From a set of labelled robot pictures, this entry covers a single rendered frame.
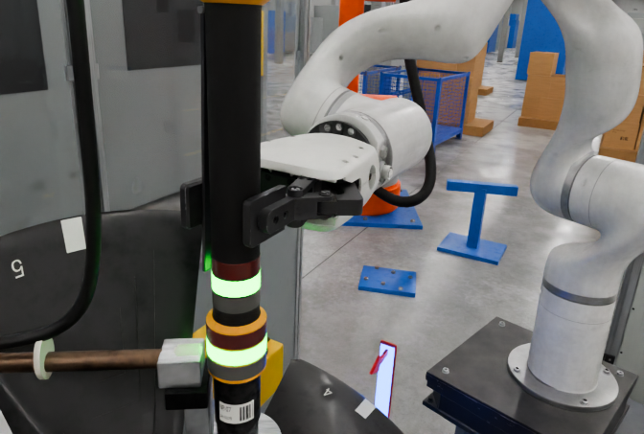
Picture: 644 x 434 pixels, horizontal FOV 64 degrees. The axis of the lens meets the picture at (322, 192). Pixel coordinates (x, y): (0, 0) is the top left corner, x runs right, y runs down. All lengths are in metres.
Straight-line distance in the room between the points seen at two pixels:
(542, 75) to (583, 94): 8.70
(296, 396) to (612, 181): 0.57
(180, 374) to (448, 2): 0.43
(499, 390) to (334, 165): 0.73
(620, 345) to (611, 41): 1.69
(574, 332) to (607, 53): 0.46
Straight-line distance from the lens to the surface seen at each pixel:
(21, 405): 0.51
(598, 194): 0.90
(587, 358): 1.04
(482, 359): 1.10
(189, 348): 0.40
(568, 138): 0.89
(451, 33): 0.57
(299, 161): 0.38
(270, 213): 0.32
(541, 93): 9.57
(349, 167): 0.38
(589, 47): 0.83
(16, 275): 0.51
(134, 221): 0.52
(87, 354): 0.42
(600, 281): 0.96
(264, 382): 0.95
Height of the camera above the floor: 1.63
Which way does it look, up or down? 19 degrees down
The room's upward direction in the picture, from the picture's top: 3 degrees clockwise
